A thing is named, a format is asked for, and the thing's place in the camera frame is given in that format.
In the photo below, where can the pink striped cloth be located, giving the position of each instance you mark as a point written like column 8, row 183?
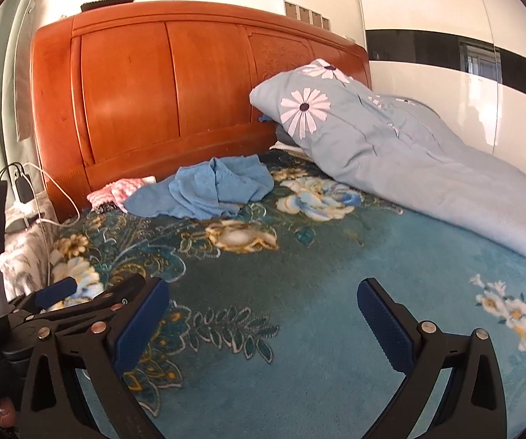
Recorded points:
column 114, row 194

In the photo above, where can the white pillow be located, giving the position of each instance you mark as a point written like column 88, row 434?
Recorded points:
column 285, row 145

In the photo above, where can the person's left hand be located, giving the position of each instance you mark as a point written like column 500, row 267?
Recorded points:
column 2, row 414

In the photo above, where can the grey wall switch panel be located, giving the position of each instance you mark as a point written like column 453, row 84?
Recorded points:
column 306, row 13

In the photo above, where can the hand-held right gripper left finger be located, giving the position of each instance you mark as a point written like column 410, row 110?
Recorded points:
column 141, row 324

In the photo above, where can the white wardrobe with black band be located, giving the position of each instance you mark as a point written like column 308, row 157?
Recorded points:
column 427, row 4

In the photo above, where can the grey floral quilt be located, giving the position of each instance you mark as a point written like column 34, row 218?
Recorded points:
column 404, row 155

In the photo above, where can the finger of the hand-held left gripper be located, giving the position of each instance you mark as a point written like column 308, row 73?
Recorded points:
column 107, row 297
column 57, row 290

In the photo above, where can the blue garment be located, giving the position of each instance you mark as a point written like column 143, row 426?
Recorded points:
column 208, row 187

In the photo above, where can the wooden headboard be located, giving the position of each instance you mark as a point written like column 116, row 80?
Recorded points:
column 153, row 91

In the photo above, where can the pale floral bedsheet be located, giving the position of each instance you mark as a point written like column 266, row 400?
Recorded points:
column 27, row 247

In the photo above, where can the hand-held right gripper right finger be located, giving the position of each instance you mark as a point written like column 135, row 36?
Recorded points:
column 384, row 322

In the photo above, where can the grey curtain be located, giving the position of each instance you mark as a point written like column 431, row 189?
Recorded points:
column 15, row 77

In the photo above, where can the dark object on headboard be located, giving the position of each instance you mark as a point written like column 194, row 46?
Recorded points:
column 107, row 3

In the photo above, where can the teal floral blanket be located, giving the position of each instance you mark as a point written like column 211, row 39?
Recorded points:
column 313, row 260

